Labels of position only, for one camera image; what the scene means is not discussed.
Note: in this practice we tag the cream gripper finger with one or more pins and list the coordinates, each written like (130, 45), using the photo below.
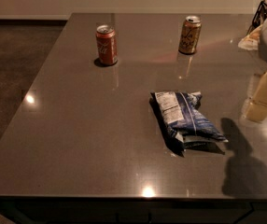
(256, 109)

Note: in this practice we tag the red coke can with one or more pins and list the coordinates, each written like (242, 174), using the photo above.
(106, 44)

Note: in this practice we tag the orange gold soda can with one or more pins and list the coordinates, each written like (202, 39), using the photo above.
(190, 34)

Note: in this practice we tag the pale snack bag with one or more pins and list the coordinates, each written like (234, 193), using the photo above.
(250, 41)

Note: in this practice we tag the blue chip bag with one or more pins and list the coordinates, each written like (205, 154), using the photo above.
(183, 121)

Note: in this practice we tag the black wire basket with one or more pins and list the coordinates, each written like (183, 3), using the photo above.
(260, 15)

